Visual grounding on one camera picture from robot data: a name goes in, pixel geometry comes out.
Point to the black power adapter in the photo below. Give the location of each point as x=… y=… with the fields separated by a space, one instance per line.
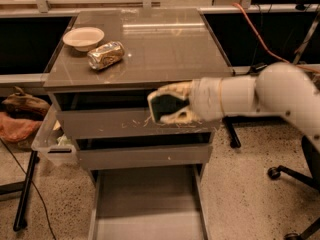
x=255 y=69

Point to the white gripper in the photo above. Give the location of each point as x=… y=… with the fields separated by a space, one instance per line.
x=205 y=98

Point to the black office chair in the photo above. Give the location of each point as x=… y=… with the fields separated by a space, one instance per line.
x=312 y=157

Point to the black table leg left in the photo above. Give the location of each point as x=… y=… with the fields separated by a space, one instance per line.
x=20 y=222

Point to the crushed soda can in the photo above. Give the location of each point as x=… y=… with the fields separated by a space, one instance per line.
x=105 y=55

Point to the grey top drawer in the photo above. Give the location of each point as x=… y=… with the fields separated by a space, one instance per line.
x=88 y=124

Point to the white bowl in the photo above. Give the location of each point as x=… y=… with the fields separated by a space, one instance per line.
x=83 y=39

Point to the grey middle drawer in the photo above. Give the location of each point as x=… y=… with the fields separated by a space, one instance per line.
x=144 y=157

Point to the green yellow sponge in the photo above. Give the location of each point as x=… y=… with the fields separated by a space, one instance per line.
x=165 y=104

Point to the orange cloth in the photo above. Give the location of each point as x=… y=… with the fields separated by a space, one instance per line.
x=15 y=130

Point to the grey open bottom drawer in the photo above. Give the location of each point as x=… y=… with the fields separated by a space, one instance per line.
x=155 y=203

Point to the black table leg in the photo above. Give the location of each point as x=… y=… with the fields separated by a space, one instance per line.
x=234 y=140
x=20 y=222

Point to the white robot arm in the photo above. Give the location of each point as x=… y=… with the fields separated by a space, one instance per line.
x=281 y=89

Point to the brown bag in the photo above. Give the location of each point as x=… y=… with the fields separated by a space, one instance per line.
x=22 y=103

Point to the black table leg right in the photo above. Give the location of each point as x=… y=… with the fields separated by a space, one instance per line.
x=234 y=140

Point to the grey drawer cabinet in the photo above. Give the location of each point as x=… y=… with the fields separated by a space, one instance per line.
x=162 y=46

